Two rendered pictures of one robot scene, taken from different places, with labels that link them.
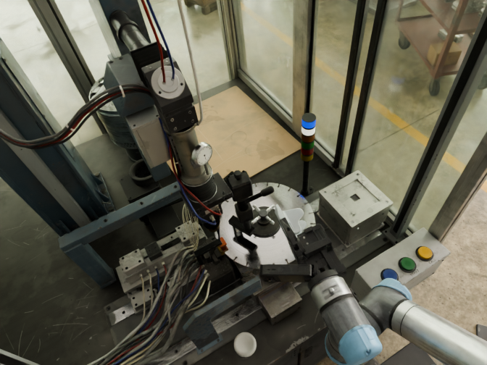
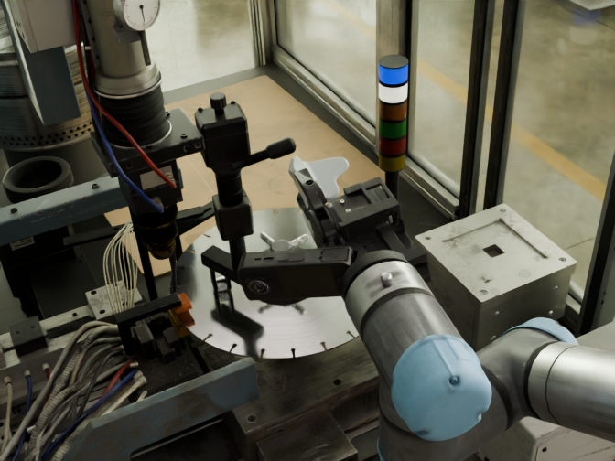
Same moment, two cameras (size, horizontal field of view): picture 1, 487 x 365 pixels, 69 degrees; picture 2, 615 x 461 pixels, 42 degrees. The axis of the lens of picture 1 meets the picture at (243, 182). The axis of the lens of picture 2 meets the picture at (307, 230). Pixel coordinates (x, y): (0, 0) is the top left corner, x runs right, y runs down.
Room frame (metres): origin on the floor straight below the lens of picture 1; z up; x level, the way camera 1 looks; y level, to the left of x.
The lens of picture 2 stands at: (-0.27, -0.05, 1.72)
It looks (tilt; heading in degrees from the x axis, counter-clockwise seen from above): 38 degrees down; 358
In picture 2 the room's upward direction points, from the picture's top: 4 degrees counter-clockwise
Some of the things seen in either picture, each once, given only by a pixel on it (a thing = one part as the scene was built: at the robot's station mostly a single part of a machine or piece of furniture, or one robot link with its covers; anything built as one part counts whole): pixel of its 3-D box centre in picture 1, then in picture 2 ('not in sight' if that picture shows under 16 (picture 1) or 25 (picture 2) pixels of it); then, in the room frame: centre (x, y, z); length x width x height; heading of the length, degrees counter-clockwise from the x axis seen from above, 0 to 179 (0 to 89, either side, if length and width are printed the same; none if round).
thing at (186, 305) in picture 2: (211, 251); (156, 323); (0.55, 0.13, 0.95); 0.10 x 0.03 x 0.07; 112
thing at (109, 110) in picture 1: (140, 120); (47, 101); (1.27, 0.41, 0.93); 0.31 x 0.31 x 0.36
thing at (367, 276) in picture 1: (397, 271); (584, 405); (0.43, -0.44, 0.82); 0.28 x 0.11 x 0.15; 112
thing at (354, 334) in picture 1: (350, 330); (425, 366); (0.18, -0.16, 1.21); 0.11 x 0.08 x 0.09; 13
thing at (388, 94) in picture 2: (308, 128); (393, 88); (0.85, -0.24, 1.11); 0.05 x 0.04 x 0.03; 22
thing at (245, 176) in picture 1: (241, 196); (227, 168); (0.57, 0.01, 1.17); 0.06 x 0.05 x 0.20; 103
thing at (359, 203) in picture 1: (352, 208); (489, 285); (0.69, -0.38, 0.82); 0.18 x 0.18 x 0.15; 22
